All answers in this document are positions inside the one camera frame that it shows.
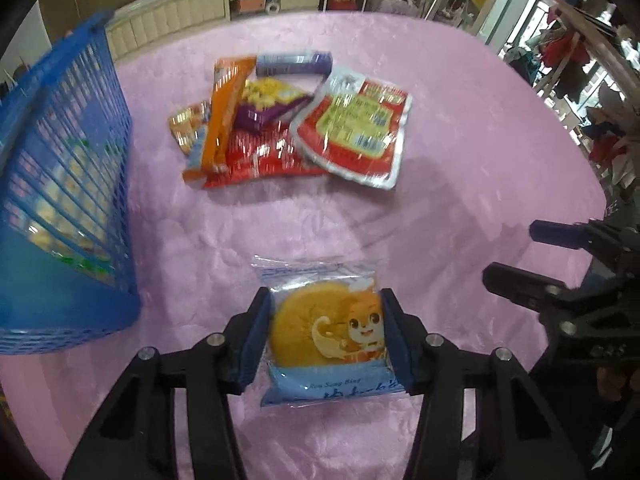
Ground purple yellow snack packet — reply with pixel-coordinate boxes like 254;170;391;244
235;77;313;133

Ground pink quilted table cover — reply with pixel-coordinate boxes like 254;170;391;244
0;10;608;480

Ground cracker packet with green ends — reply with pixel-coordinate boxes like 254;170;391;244
20;135;121;271

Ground red and black clothes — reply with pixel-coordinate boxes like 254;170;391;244
537;30;601;96

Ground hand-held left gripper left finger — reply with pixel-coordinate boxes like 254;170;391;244
62;286;273;480

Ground small orange biscuit packet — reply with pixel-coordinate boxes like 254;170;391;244
167;100;213;156

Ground orange snack bar packet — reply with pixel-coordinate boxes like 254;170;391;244
182;56;257;183

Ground cartoon round cake packet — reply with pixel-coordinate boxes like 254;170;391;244
252;255;406;408

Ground blue purple oblong packet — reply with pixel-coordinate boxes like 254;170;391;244
256;50;333;77

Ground pink paper bag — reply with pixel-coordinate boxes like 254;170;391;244
382;0;426;16

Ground silver red snack pouch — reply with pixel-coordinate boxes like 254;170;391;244
290;65;413;191

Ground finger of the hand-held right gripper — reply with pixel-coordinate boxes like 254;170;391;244
482;261;601;337
529;217;636;266

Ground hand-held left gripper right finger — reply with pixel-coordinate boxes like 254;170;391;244
380;287;586;480

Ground blue plastic basket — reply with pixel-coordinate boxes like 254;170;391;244
0;10;143;356

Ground cream TV cabinet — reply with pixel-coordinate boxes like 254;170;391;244
106;0;326;63

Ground red snack packet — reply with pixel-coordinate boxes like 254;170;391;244
202;127;331;190

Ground wooden drying rack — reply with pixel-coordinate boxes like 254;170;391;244
500;0;640;201

